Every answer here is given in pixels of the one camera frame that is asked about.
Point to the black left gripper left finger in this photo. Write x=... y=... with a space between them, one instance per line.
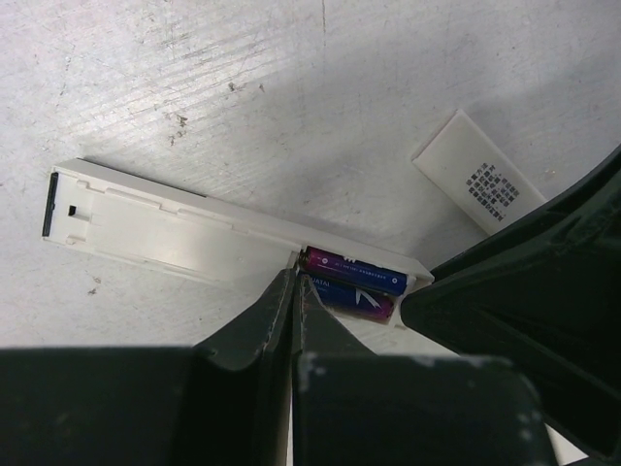
x=224 y=401

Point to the purple battery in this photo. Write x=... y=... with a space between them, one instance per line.
x=340 y=268

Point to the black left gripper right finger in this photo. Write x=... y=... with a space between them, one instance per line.
x=352 y=406

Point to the blue battery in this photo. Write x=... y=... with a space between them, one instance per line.
x=348 y=298

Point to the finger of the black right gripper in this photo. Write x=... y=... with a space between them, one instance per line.
x=545 y=294

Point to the white remote control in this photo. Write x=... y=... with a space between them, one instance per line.
x=97 y=210

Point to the white battery cover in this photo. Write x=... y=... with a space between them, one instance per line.
x=466 y=166

